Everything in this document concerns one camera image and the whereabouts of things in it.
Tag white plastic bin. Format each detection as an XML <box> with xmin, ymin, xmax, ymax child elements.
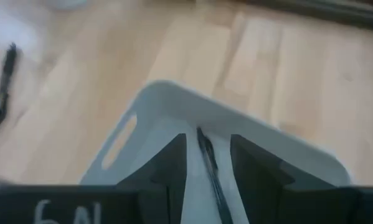
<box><xmin>79</xmin><ymin>79</ymin><xmax>352</xmax><ymax>224</ymax></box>

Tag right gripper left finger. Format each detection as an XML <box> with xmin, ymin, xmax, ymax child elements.
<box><xmin>0</xmin><ymin>133</ymin><xmax>187</xmax><ymax>224</ymax></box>

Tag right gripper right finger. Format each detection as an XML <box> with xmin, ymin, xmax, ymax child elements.
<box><xmin>229</xmin><ymin>133</ymin><xmax>373</xmax><ymax>224</ymax></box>

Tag black pen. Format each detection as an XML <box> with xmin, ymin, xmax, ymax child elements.
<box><xmin>0</xmin><ymin>42</ymin><xmax>19</xmax><ymax>133</ymax></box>
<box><xmin>195</xmin><ymin>126</ymin><xmax>234</xmax><ymax>224</ymax></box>

